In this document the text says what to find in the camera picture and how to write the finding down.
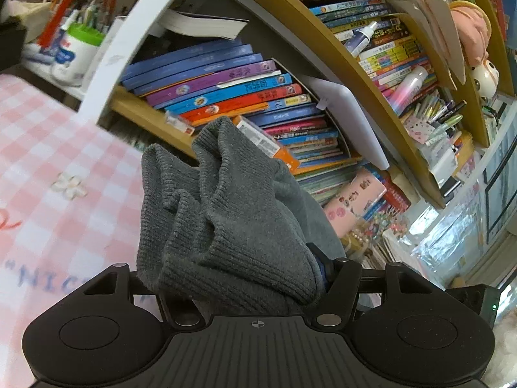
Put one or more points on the wooden bookshelf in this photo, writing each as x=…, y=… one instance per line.
x=137, y=109

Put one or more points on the white plush doll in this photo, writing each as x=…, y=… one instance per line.
x=484, y=79

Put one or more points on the white spray bottle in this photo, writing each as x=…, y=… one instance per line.
x=359, y=40

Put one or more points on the bunch of marker pens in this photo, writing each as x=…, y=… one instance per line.
x=438, y=119

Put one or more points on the white flat tablet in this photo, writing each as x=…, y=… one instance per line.
x=347, y=117

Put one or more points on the orange white box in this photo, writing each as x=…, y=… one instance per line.
x=179, y=123
x=266, y=145

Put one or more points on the pink plush doll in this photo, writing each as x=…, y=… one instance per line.
x=470, y=28

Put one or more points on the thick white book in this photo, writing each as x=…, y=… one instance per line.
x=202, y=24

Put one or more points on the colourful paper ornaments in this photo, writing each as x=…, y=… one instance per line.
x=379, y=222

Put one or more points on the pink tube bottle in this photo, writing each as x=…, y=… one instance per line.
x=408, y=89

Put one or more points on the row of yellow-spined books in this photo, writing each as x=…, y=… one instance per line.
x=391, y=48

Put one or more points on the pink printed desk mat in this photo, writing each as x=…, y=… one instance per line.
x=60, y=149

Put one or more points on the row of colourful books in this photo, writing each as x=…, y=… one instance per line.
x=226, y=89

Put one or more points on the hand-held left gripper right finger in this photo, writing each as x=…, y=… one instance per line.
x=343, y=287

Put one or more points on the black box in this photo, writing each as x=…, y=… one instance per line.
x=10, y=44

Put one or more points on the clear plastic bag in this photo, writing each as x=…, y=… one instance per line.
x=456, y=230

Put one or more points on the white pen cup green lid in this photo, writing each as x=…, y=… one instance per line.
x=76, y=56

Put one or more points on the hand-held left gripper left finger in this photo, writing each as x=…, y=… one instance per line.
x=171, y=309

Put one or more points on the grey sweater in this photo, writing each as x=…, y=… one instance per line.
x=242, y=218

